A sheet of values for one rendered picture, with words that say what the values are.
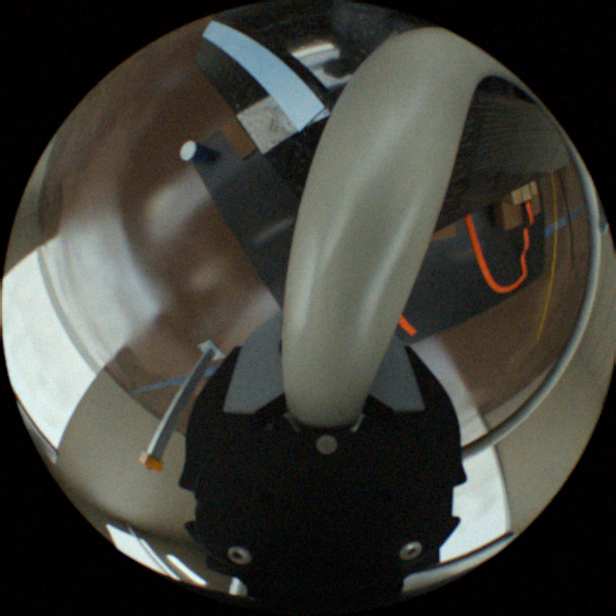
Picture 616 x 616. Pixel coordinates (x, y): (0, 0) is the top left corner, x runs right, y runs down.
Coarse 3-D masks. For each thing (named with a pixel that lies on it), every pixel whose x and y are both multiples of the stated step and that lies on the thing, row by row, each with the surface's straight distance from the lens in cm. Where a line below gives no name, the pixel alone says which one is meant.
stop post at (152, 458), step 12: (204, 348) 173; (216, 348) 164; (204, 360) 160; (192, 372) 155; (204, 372) 158; (192, 384) 151; (180, 396) 145; (180, 408) 144; (168, 420) 140; (156, 432) 145; (168, 432) 141; (156, 444) 138; (144, 456) 140; (156, 456) 140; (156, 468) 139
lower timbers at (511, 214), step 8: (528, 184) 174; (496, 200) 140; (528, 200) 177; (536, 200) 184; (496, 208) 142; (504, 208) 140; (512, 208) 148; (520, 208) 157; (536, 208) 184; (496, 216) 144; (504, 216) 140; (512, 216) 148; (520, 216) 157; (496, 224) 146; (504, 224) 141; (512, 224) 149; (520, 224) 158
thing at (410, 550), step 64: (256, 448) 6; (320, 448) 6; (384, 448) 6; (256, 512) 6; (320, 512) 6; (384, 512) 6; (448, 512) 7; (256, 576) 6; (320, 576) 6; (384, 576) 6
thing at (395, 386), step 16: (400, 352) 10; (384, 368) 8; (400, 368) 9; (384, 384) 8; (400, 384) 8; (416, 384) 8; (368, 400) 8; (384, 400) 7; (400, 400) 8; (416, 400) 8; (384, 416) 8
